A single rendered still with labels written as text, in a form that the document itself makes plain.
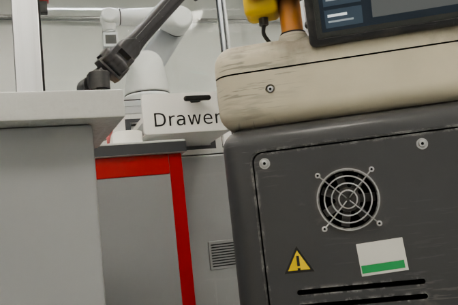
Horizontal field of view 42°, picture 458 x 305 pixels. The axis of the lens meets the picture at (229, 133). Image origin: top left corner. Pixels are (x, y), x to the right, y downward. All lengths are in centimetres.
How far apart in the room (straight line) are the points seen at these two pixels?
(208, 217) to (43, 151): 116
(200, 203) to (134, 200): 66
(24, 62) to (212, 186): 71
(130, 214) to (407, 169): 69
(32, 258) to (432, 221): 53
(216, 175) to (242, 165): 116
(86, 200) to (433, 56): 51
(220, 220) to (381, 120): 121
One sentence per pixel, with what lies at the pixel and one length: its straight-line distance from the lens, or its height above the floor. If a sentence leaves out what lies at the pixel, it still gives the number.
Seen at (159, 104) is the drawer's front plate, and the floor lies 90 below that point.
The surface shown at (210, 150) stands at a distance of 200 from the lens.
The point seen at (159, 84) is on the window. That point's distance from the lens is 202.
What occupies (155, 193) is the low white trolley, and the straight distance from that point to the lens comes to 134.
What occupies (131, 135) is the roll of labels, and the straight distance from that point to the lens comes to 142.
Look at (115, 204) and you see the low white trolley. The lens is 133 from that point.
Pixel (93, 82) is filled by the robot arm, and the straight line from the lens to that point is 166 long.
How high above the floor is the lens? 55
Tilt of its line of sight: 9 degrees up
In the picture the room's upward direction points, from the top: 6 degrees counter-clockwise
